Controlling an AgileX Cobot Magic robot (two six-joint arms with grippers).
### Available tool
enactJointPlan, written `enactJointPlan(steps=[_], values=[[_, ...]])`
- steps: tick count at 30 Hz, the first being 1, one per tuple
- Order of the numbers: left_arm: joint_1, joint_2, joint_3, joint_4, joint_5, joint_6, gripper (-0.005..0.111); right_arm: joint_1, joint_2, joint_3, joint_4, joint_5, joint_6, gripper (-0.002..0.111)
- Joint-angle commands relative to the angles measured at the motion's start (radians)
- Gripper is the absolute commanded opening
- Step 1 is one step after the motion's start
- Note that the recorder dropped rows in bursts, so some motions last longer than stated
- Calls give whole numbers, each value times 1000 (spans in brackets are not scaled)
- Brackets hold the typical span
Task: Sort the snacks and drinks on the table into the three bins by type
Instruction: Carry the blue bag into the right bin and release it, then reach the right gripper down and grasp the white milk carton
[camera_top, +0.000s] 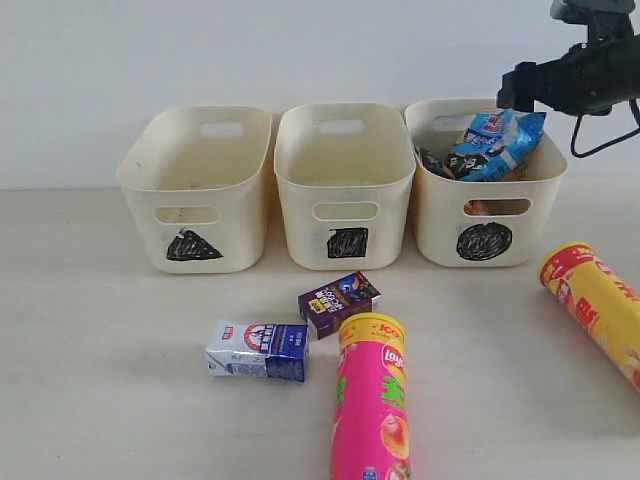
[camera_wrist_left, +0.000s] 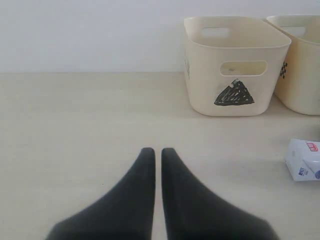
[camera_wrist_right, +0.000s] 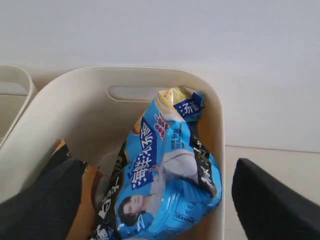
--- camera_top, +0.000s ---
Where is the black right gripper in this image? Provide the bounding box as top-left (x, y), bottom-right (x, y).
top-left (496, 35), bottom-right (639, 116)

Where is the blue noodle snack bag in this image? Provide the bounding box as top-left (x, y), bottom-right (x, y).
top-left (445, 109), bottom-right (546, 182)

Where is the black orange snack bag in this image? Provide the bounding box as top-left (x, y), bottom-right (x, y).
top-left (415, 147), bottom-right (455, 180)

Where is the purple drink carton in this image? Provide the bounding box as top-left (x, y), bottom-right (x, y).
top-left (297, 271), bottom-right (382, 340)

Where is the white blue milk carton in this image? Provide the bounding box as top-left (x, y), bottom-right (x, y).
top-left (205, 321), bottom-right (309, 382)

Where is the cream bin with circle mark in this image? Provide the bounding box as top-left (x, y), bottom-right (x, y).
top-left (405, 99), bottom-right (567, 267)

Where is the yellow Lays chips can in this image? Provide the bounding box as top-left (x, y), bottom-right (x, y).
top-left (538, 242), bottom-right (639, 388)

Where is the cream bin with square mark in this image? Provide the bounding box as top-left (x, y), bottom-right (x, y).
top-left (274, 103), bottom-right (416, 270)

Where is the cream bin with triangle mark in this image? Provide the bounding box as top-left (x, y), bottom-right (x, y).
top-left (117, 106), bottom-right (272, 274)

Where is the pink Lays chips can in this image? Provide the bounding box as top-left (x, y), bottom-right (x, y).
top-left (329, 312), bottom-right (412, 480)

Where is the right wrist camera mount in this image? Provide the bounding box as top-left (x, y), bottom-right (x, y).
top-left (550, 0), bottom-right (636, 44)

